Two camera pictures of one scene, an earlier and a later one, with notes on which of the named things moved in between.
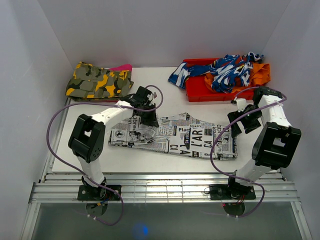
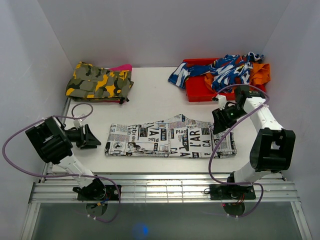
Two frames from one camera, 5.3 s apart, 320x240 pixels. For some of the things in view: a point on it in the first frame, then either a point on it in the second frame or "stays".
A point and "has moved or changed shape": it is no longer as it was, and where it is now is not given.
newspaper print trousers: x=177 y=134 has moved or changed shape
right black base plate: x=224 y=192 stays
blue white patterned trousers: x=225 y=71 stays
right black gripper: x=248 y=127 to x=219 y=125
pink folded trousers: x=124 y=67 stays
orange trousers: x=260 y=75 stays
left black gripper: x=152 y=121 to x=88 y=138
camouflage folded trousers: x=89 y=82 stays
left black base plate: x=99 y=193 stays
